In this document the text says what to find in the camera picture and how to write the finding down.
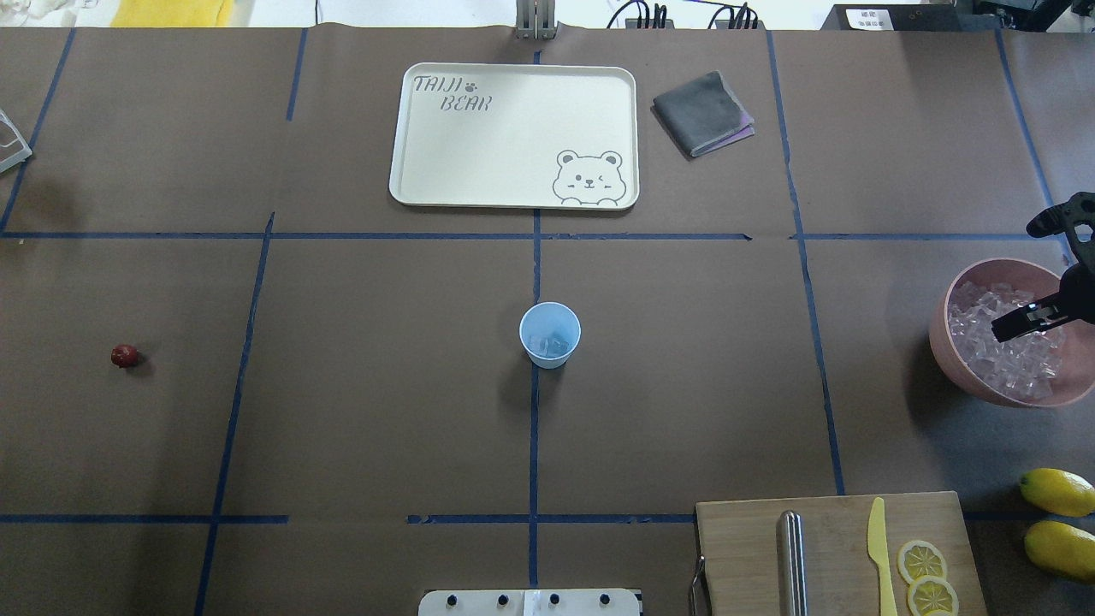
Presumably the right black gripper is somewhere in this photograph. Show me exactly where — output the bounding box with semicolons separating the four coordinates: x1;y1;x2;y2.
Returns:
991;191;1094;342

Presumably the red strawberry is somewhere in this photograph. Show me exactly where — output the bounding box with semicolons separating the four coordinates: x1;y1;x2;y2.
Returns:
110;344;142;370

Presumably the pink bowl of ice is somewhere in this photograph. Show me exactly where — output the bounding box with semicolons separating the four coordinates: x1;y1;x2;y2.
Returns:
927;258;1094;408

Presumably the light blue plastic cup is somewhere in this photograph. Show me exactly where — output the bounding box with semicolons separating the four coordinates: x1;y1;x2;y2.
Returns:
518;301;583;370

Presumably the yellow lemon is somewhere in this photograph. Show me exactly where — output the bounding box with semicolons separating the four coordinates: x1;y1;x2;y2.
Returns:
1023;521;1094;585
1018;467;1094;518

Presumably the lemon slice row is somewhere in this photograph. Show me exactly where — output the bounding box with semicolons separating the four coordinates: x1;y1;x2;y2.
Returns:
896;541;961;615

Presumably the yellow plastic knife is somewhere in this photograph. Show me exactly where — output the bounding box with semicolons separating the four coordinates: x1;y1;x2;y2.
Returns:
866;496;898;616

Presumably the black power adapter box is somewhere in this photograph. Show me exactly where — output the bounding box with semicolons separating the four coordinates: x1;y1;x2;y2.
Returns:
820;3;963;32

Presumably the wooden cutting board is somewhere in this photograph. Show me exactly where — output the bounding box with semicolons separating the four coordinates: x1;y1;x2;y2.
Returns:
696;491;988;615

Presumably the grey folded cloth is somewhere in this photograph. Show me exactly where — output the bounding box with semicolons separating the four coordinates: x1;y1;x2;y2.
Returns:
653;71;756;156

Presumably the cream bear serving tray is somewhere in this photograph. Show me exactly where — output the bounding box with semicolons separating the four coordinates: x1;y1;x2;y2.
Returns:
388;62;639;211

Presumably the yellow cloth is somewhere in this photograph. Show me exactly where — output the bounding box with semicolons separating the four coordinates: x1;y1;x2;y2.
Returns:
110;0;235;28

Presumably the steel black handled tool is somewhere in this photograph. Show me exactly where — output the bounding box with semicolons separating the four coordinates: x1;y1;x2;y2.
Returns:
777;510;808;615

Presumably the aluminium frame post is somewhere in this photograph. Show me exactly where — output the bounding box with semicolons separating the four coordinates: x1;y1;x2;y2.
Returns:
515;0;558;40

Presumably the white camera pole base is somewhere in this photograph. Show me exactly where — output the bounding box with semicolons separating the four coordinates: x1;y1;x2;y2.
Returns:
417;588;644;615

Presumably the white wire cup rack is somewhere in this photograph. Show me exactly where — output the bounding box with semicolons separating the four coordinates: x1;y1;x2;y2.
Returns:
0;111;33;173

